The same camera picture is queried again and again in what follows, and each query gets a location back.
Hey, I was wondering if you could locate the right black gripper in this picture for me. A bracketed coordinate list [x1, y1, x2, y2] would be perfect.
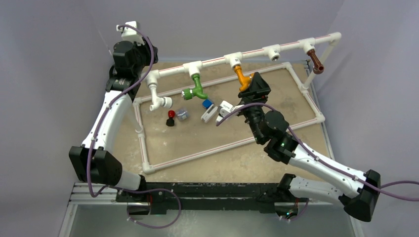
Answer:
[231, 72, 270, 143]

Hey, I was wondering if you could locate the orange plastic faucet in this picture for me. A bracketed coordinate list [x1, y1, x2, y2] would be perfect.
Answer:
[233, 65, 254, 92]

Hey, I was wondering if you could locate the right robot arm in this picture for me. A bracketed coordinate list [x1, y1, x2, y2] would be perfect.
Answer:
[238, 72, 381, 222]

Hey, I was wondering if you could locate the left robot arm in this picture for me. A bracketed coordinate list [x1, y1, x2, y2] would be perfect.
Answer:
[69, 41, 158, 202]

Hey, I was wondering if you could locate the white plastic faucet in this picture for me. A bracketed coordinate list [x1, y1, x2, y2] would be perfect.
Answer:
[145, 70, 172, 111]

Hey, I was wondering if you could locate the white plastic clip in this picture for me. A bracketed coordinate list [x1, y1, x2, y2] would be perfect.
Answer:
[201, 104, 218, 123]

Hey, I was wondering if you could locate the blue small block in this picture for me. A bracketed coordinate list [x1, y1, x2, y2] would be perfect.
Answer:
[202, 99, 213, 109]

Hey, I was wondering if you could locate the brown plastic faucet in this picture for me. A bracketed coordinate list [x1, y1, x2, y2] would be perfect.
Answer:
[306, 49, 324, 75]

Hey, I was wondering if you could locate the green plastic faucet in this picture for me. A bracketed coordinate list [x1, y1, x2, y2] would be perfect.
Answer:
[181, 74, 208, 100]

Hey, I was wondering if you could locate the red and black knob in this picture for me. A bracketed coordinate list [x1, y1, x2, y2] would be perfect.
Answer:
[166, 110, 176, 127]

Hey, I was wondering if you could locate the clear plastic small box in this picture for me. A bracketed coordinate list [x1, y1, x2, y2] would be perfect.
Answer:
[175, 108, 190, 121]

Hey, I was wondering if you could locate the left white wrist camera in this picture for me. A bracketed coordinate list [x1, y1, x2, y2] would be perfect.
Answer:
[116, 21, 145, 46]

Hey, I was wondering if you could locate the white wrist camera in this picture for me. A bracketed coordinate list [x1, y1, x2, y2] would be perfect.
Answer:
[215, 101, 244, 126]
[116, 21, 145, 46]

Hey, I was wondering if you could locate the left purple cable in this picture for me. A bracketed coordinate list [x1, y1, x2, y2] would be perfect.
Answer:
[86, 24, 156, 198]

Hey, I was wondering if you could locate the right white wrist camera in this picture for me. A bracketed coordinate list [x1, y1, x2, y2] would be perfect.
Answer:
[215, 101, 244, 126]

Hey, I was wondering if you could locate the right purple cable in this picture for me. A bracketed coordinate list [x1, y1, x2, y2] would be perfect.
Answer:
[216, 102, 419, 201]

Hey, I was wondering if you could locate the white PVC pipe frame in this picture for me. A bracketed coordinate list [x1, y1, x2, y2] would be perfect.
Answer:
[133, 32, 342, 175]

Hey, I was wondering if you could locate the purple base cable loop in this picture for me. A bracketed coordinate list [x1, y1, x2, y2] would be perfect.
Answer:
[126, 191, 183, 231]

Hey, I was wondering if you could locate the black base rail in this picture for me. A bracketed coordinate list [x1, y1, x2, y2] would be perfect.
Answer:
[116, 182, 308, 214]

